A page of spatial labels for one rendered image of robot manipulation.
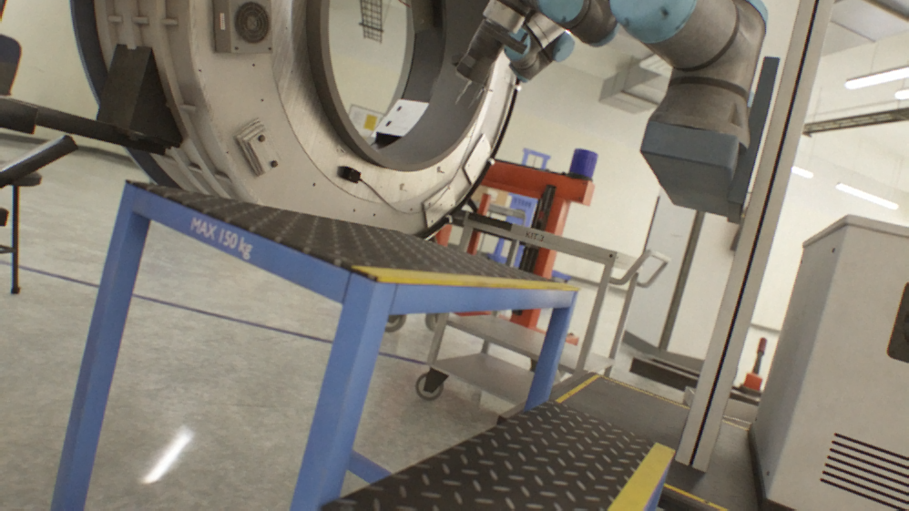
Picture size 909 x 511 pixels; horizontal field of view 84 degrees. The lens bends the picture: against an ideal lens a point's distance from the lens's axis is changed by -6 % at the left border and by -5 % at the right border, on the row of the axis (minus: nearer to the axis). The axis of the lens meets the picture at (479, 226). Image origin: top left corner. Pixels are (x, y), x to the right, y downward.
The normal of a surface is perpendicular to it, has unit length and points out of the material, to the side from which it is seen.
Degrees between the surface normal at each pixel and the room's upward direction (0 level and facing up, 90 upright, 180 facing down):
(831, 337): 90
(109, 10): 100
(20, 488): 0
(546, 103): 90
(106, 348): 90
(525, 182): 90
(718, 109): 70
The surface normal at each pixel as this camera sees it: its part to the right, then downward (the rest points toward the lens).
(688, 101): -0.47, -0.47
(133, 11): 0.47, 0.33
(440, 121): -0.28, -0.57
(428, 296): 0.85, 0.24
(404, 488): 0.27, -0.96
